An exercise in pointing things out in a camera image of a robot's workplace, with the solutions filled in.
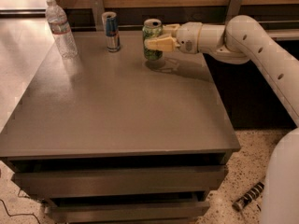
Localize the blue silver redbull can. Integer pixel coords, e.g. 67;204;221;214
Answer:
102;11;121;52

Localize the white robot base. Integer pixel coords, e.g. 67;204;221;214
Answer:
260;128;299;224

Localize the left metal wall bracket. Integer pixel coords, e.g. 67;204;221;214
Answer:
90;0;105;31

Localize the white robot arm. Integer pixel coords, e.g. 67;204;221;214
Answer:
144;15;299;126

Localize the horizontal metal rail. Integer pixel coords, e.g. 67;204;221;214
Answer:
71;21;299;31

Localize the right metal wall bracket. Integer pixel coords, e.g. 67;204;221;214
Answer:
225;0;243;23

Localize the green soda can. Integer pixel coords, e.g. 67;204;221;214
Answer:
142;19;163;61

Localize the grey drawer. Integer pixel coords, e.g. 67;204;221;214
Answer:
48;202;209;223
13;165;227;199

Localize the metal wall bracket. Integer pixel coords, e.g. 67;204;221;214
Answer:
225;0;243;23
90;0;105;31

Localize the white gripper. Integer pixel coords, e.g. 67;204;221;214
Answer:
144;22;203;54

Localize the clear plastic water bottle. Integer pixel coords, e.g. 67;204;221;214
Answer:
45;0;78;59

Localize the grey drawer cabinet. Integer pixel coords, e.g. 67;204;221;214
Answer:
1;32;239;224

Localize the lower grey drawer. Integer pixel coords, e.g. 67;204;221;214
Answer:
48;202;209;223

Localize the upper grey drawer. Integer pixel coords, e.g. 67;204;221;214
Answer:
13;165;227;199

